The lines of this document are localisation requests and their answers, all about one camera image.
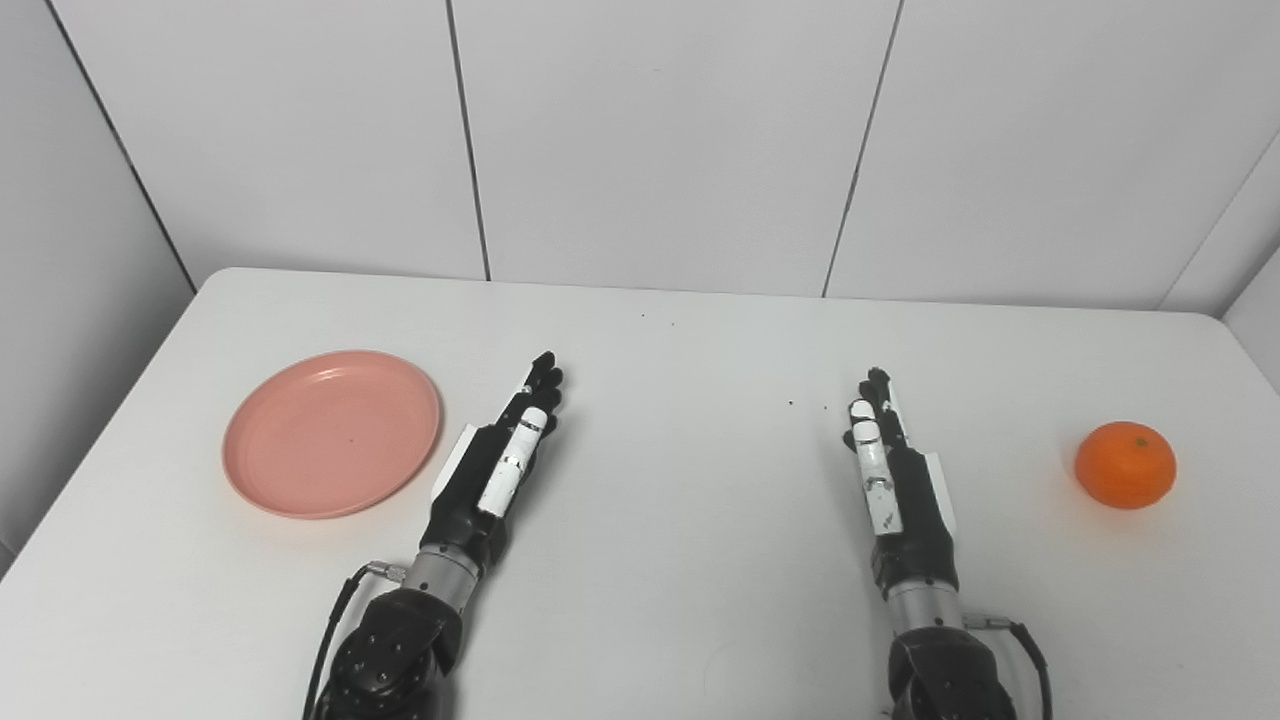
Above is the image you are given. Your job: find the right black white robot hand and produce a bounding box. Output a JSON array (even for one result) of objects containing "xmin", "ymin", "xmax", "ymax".
[{"xmin": 841, "ymin": 367, "xmax": 959, "ymax": 593}]

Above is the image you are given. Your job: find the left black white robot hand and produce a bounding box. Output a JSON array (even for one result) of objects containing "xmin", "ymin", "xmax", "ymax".
[{"xmin": 419, "ymin": 351, "xmax": 564, "ymax": 574}]

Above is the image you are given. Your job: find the pink round plate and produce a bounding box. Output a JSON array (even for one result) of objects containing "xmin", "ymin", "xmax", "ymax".
[{"xmin": 222, "ymin": 349, "xmax": 443, "ymax": 520}]

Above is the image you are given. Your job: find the orange fruit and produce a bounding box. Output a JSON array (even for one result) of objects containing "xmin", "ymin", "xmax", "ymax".
[{"xmin": 1074, "ymin": 421, "xmax": 1178, "ymax": 511}]

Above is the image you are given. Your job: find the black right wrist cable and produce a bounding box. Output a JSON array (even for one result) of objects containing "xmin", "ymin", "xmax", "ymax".
[{"xmin": 965, "ymin": 616, "xmax": 1054, "ymax": 720}]

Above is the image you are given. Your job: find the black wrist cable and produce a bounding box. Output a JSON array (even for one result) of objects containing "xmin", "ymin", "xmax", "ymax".
[
  {"xmin": 965, "ymin": 616, "xmax": 1054, "ymax": 720},
  {"xmin": 302, "ymin": 561, "xmax": 407, "ymax": 720}
]

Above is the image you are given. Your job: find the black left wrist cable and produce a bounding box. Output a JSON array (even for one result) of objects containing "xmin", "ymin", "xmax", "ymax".
[{"xmin": 302, "ymin": 561, "xmax": 407, "ymax": 720}]

